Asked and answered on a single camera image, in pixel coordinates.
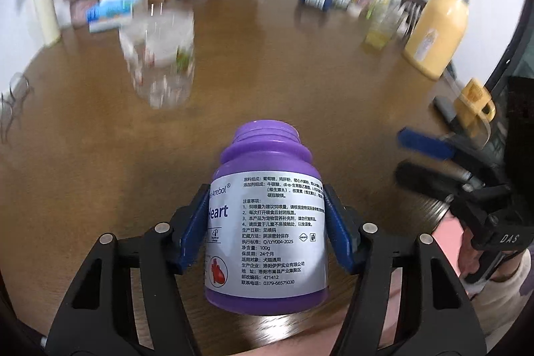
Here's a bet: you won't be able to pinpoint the glass of yellow liquid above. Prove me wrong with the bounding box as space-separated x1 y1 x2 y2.
364 0 405 50

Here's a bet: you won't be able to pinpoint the blue tissue box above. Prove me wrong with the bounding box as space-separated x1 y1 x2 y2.
86 0 149 33

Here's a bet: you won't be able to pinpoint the yellow mug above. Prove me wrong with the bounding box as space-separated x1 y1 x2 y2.
454 78 496 138

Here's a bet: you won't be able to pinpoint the eyeglasses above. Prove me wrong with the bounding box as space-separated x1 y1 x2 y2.
1 72 33 144

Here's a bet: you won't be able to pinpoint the colourful snack packets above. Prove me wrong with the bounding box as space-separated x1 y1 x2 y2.
347 0 391 20

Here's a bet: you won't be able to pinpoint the person's right hand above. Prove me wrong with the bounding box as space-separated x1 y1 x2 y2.
433 213 533 297

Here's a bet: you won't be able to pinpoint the purple plastic supplement jar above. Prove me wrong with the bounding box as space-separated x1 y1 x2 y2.
205 120 328 315

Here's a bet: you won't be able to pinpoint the yellow thermos jug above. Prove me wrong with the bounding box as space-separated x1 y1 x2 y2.
404 0 470 80

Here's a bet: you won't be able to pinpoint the cream thermos bottle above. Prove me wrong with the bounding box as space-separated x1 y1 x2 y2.
33 0 61 47

